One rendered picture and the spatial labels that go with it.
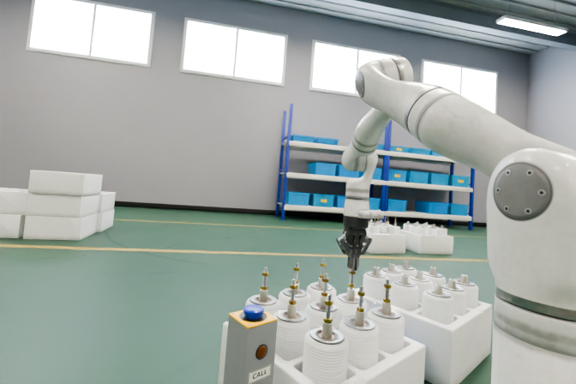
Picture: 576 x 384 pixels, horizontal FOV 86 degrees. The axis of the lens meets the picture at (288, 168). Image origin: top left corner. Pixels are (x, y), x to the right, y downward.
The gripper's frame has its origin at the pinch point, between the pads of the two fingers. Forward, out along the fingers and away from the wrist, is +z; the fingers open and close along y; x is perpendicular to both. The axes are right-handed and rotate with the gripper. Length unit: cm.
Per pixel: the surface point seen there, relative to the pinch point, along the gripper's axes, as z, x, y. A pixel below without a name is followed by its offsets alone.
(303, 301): 11.2, -5.2, 13.7
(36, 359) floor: 36, -49, 78
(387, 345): 16.5, 15.0, 1.3
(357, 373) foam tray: 17.6, 19.4, 15.7
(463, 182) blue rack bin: -54, -255, -516
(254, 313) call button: 2.9, 15.7, 39.9
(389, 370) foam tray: 18.5, 20.8, 6.9
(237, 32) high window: -299, -467, -128
